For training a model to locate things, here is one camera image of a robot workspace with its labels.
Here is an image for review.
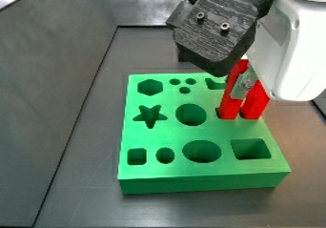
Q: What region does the black curved holder stand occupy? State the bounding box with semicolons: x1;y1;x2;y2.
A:
176;45;198;64

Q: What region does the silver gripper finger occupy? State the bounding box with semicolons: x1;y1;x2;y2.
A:
231;68;258;98

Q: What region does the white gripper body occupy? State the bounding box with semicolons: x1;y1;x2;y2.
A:
247;0;326;101

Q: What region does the green shape-sorting board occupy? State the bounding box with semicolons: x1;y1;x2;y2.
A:
118;73;290;195

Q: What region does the red double-square block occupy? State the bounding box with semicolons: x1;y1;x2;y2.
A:
216;59;270;119

